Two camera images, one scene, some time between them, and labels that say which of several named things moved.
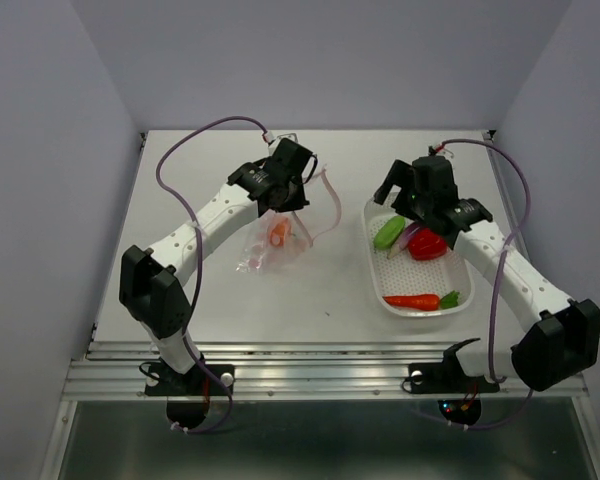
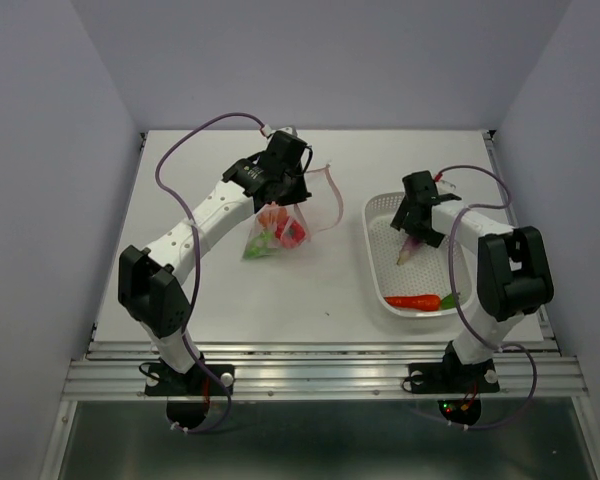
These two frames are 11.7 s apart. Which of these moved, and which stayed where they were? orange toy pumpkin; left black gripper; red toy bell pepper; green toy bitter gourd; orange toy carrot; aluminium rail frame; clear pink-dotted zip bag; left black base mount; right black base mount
Moved: clear pink-dotted zip bag; orange toy pumpkin; red toy bell pepper; green toy bitter gourd
Stayed: orange toy carrot; right black base mount; left black base mount; left black gripper; aluminium rail frame
